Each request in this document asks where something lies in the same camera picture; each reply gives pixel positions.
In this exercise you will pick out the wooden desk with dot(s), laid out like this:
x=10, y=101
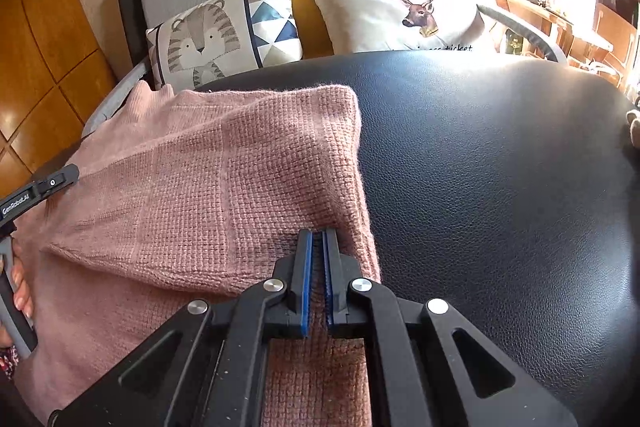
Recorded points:
x=525, y=2

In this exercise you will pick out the person's left hand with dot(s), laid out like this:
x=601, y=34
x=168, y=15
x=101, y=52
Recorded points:
x=22, y=287

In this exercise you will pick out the tiger print cushion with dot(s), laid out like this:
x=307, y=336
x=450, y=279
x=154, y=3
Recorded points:
x=200, y=42

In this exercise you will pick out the pink knit sweater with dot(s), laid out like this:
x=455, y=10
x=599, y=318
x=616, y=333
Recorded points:
x=200, y=182

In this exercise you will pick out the deer print cushion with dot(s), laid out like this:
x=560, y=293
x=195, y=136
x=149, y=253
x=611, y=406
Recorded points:
x=365, y=12

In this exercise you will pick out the wooden chair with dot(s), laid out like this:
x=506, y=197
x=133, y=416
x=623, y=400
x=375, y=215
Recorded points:
x=612, y=27

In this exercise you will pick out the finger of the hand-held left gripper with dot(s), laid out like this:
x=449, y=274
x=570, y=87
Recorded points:
x=35, y=194

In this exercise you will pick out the black rolled mat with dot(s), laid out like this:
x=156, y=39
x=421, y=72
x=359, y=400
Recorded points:
x=129, y=7

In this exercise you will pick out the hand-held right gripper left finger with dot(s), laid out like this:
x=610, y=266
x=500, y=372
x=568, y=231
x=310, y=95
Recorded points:
x=306, y=277

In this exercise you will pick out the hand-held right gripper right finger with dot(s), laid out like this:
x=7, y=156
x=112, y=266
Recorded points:
x=329, y=277

